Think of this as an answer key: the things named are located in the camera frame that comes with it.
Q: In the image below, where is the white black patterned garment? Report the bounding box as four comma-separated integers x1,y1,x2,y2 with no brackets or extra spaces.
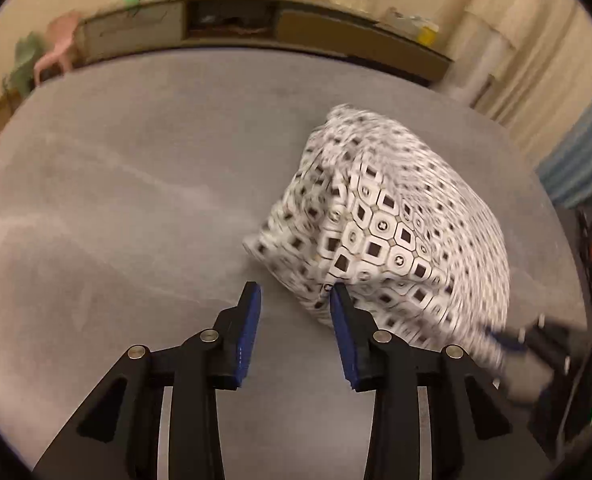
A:
244,104,510,370

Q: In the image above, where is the white curtain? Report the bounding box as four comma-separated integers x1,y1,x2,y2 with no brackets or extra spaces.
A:
435,0,592,166

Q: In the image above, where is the long dark tv cabinet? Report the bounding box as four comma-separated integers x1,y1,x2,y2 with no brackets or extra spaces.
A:
75,0,452,87

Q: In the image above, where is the green plastic chair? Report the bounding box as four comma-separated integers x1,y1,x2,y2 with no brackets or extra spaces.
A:
3,32,45,98

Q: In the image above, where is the pink plastic chair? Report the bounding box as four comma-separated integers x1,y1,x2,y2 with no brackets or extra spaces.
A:
33,10,82,87

